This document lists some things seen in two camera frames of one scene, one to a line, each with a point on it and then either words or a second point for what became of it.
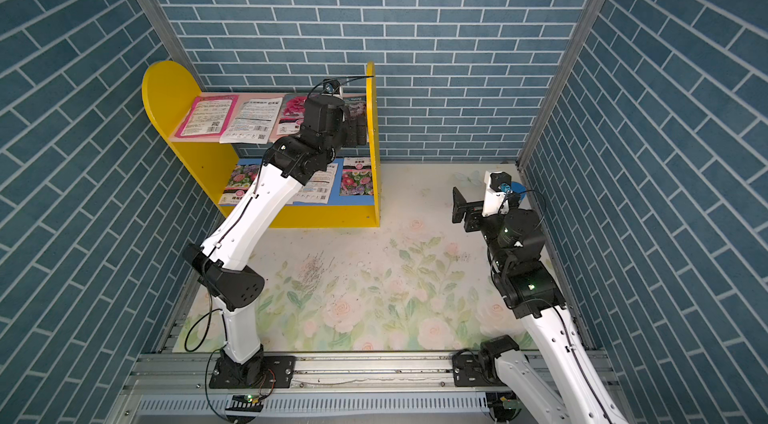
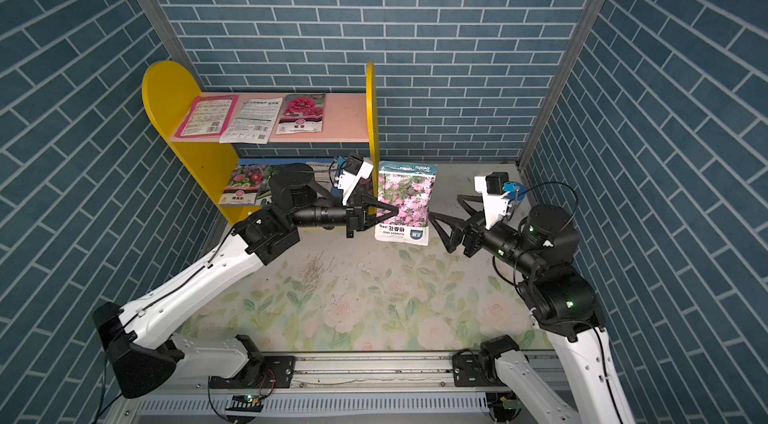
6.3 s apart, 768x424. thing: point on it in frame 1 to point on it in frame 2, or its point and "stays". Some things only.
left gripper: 346,127 to 357,220
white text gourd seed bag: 252,122 stays
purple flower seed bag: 355,121 to 408,186
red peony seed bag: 293,114 stays
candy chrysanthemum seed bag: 238,184 stays
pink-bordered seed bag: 208,116 stays
